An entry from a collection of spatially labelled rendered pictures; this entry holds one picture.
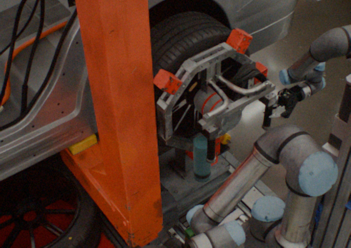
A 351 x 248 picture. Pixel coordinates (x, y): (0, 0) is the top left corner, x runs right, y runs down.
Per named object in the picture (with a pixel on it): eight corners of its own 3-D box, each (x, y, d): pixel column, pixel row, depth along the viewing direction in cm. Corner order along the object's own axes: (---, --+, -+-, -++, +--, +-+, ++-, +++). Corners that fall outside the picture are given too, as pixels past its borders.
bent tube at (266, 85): (242, 66, 249) (244, 48, 241) (271, 87, 237) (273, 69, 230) (213, 81, 241) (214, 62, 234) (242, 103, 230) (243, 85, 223)
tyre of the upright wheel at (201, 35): (160, -8, 234) (93, 115, 252) (193, 15, 220) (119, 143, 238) (241, 29, 284) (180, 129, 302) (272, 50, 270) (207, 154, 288)
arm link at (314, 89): (316, 69, 258) (313, 83, 264) (300, 78, 254) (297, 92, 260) (328, 78, 254) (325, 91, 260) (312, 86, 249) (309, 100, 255)
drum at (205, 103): (214, 101, 261) (214, 79, 251) (243, 125, 249) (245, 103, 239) (191, 113, 255) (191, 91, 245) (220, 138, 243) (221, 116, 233)
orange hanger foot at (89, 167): (89, 145, 277) (79, 96, 253) (145, 210, 246) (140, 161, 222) (60, 159, 270) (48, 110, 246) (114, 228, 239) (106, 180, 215)
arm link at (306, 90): (298, 92, 259) (310, 100, 255) (291, 95, 258) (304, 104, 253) (300, 80, 254) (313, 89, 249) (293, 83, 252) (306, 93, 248)
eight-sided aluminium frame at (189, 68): (242, 113, 283) (249, 28, 246) (250, 119, 279) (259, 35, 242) (159, 160, 261) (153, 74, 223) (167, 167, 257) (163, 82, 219)
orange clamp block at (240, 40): (233, 46, 248) (242, 30, 245) (244, 55, 243) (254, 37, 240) (224, 44, 242) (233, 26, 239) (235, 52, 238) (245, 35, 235)
